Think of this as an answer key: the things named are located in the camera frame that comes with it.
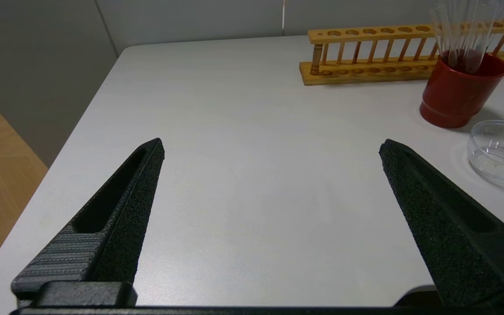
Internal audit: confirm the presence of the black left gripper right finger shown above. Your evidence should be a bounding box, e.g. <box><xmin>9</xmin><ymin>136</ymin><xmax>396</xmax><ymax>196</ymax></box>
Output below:
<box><xmin>379</xmin><ymin>139</ymin><xmax>504</xmax><ymax>307</ymax></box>

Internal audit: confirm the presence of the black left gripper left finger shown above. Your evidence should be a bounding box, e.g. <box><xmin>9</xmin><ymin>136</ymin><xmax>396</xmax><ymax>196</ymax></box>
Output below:
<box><xmin>11</xmin><ymin>138</ymin><xmax>165</xmax><ymax>301</ymax></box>

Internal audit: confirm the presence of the wooden test tube rack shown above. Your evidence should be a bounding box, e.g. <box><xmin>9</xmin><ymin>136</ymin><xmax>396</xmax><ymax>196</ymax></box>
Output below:
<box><xmin>299</xmin><ymin>17</ymin><xmax>504</xmax><ymax>86</ymax></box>

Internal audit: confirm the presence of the empty clear test tube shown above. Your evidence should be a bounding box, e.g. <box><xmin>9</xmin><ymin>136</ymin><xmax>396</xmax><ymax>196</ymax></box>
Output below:
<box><xmin>466</xmin><ymin>0</ymin><xmax>500</xmax><ymax>73</ymax></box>
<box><xmin>429</xmin><ymin>0</ymin><xmax>459</xmax><ymax>66</ymax></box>
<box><xmin>447</xmin><ymin>0</ymin><xmax>476</xmax><ymax>70</ymax></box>

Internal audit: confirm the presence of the clear glass bowl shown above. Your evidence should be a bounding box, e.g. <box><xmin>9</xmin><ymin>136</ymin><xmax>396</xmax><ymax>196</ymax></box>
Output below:
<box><xmin>467</xmin><ymin>120</ymin><xmax>504</xmax><ymax>188</ymax></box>

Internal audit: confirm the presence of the red cup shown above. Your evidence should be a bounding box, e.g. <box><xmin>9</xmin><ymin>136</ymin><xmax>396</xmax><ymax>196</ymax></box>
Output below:
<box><xmin>419</xmin><ymin>50</ymin><xmax>504</xmax><ymax>129</ymax></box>

